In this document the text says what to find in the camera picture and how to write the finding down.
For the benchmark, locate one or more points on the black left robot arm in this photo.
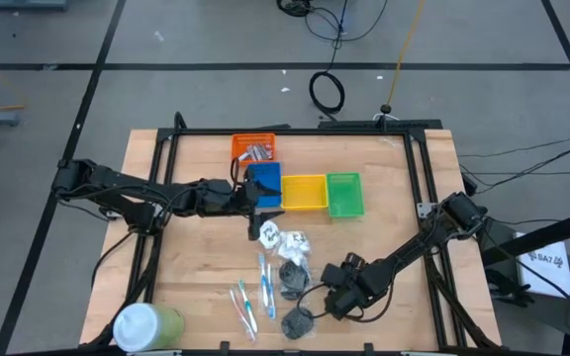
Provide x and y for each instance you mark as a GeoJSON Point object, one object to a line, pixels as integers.
{"type": "Point", "coordinates": [117, 182]}

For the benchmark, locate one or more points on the green canister with white lid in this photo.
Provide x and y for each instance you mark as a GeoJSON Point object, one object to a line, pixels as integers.
{"type": "Point", "coordinates": [146, 326]}

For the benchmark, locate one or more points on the black metal table frame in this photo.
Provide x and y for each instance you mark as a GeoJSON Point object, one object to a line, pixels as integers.
{"type": "Point", "coordinates": [290, 131]}

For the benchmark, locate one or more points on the batteries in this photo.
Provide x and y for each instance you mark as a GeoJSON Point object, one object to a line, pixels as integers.
{"type": "Point", "coordinates": [256, 151]}

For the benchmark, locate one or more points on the yellow plastic basket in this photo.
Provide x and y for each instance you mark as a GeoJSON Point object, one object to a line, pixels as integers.
{"type": "Point", "coordinates": [305, 193]}

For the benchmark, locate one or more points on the white cardboard box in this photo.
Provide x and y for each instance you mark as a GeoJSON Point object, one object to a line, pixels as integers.
{"type": "Point", "coordinates": [544, 264]}

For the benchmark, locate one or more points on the silver travel tube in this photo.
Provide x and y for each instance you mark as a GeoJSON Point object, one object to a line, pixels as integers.
{"type": "Point", "coordinates": [266, 151]}
{"type": "Point", "coordinates": [244, 155]}

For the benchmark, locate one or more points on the teal toothbrush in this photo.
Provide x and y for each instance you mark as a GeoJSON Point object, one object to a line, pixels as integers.
{"type": "Point", "coordinates": [247, 304]}

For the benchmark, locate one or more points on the green plastic basket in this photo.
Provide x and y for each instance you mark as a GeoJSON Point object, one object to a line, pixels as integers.
{"type": "Point", "coordinates": [345, 195]}

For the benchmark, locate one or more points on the grey floor object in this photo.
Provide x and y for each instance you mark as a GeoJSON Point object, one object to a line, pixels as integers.
{"type": "Point", "coordinates": [23, 4]}

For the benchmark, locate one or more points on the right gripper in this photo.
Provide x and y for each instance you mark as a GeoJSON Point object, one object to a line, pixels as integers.
{"type": "Point", "coordinates": [351, 287]}

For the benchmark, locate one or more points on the red toothbrush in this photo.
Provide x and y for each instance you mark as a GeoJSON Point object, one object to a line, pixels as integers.
{"type": "Point", "coordinates": [241, 314]}

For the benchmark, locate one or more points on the blue toothbrush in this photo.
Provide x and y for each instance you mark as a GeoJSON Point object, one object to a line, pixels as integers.
{"type": "Point", "coordinates": [263, 279]}
{"type": "Point", "coordinates": [271, 296]}

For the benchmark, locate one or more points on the black metal beam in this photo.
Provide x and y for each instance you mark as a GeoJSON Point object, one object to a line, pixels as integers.
{"type": "Point", "coordinates": [537, 236]}

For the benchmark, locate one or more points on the blue plastic basket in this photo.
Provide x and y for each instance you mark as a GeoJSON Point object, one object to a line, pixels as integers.
{"type": "Point", "coordinates": [267, 173]}

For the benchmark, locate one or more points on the orange plastic basket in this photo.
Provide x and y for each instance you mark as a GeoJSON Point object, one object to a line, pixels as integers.
{"type": "Point", "coordinates": [253, 139]}

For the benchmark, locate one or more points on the white item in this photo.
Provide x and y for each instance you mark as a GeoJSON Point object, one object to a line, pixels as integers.
{"type": "Point", "coordinates": [295, 246]}
{"type": "Point", "coordinates": [269, 233]}

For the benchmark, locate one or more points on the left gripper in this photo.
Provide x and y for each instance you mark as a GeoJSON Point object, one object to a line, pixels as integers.
{"type": "Point", "coordinates": [249, 200]}

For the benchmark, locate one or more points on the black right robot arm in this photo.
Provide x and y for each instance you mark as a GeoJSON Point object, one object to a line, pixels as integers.
{"type": "Point", "coordinates": [413, 247]}

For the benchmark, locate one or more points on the black sponge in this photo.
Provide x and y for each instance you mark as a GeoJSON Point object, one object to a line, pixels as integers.
{"type": "Point", "coordinates": [297, 324]}
{"type": "Point", "coordinates": [293, 279]}

